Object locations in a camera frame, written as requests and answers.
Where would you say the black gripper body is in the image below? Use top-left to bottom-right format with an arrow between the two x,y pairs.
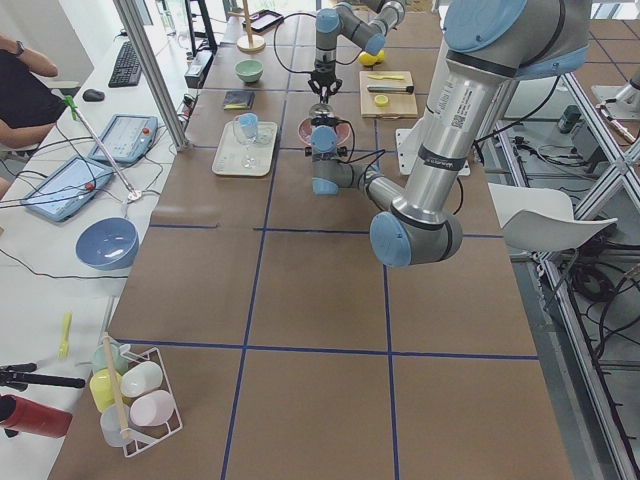
305,146 -> 348,164
309,59 -> 341,93

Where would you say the metal ice scoop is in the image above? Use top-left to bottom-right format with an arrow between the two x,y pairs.
308,103 -> 335,119

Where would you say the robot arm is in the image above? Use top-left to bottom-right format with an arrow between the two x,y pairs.
308,1 -> 406,104
309,1 -> 591,267

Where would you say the blue plastic cup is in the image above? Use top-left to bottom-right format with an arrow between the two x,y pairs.
234,113 -> 259,145

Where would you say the white cup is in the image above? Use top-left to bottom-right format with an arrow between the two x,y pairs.
120,361 -> 163,398

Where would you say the pink cup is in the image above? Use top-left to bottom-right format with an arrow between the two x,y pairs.
130,390 -> 175,427

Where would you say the green cup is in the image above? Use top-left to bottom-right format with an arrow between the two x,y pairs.
92,344 -> 128,375

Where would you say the yellow cup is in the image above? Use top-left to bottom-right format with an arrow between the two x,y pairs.
89,368 -> 115,413

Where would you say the grey translucent cup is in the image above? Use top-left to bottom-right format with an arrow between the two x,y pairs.
100,404 -> 131,447

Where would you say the pink bowl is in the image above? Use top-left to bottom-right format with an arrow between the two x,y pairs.
298,118 -> 351,146

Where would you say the yellow plastic knife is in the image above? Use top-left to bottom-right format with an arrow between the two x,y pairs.
367,74 -> 405,81

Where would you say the lemon half slice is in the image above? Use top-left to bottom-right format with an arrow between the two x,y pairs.
374,94 -> 390,107

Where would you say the wooden cutting board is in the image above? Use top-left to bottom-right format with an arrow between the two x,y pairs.
359,71 -> 418,118

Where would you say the green bowl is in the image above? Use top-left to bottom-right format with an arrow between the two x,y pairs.
235,59 -> 264,84

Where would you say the clear wine glass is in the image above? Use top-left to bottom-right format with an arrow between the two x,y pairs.
232,113 -> 259,169

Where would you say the wooden paper towel stand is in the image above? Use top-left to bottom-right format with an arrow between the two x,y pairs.
236,0 -> 266,53

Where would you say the dark tray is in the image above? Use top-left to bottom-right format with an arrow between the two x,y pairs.
249,9 -> 284,33

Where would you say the grey yellow folded cloth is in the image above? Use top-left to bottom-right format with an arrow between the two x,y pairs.
223,90 -> 255,110

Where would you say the cream bear tray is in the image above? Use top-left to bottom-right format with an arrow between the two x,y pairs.
211,121 -> 279,177

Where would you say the black keyboard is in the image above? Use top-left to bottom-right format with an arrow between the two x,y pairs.
108,41 -> 142,88

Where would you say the far teach pendant tablet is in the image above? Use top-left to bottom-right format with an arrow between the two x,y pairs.
100,114 -> 159,165

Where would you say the teach pendant tablet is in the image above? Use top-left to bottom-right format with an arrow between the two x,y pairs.
20,155 -> 114,222
100,114 -> 159,165

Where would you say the white chair seat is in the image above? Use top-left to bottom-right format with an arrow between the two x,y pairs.
488,183 -> 618,252

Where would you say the metal rod with green clip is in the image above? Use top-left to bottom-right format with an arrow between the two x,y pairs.
63,95 -> 142,202

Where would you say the black computer mouse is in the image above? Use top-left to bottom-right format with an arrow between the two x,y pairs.
82,89 -> 105,102

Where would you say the blue bowl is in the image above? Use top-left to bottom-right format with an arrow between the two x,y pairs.
75,217 -> 139,271

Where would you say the near teach pendant tablet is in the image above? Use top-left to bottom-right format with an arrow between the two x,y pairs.
20,155 -> 114,222

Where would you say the person in black shirt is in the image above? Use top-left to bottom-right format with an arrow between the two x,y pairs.
0,32 -> 69,199

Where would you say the yellow plastic fork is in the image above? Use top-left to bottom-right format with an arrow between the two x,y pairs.
58,312 -> 73,360

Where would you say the red bottle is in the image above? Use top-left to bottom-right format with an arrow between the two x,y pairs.
1,394 -> 73,438

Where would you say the metal knife handle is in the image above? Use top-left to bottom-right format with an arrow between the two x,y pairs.
366,85 -> 414,94

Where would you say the aluminium frame post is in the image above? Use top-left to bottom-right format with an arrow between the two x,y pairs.
113,0 -> 190,152

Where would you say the white wire cup rack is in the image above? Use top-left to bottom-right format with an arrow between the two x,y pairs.
100,335 -> 183,458

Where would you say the wooden rack handle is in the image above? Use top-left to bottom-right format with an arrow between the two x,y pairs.
102,333 -> 130,440

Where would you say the black tripod handle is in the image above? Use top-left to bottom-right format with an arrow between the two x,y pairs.
1,363 -> 86,392

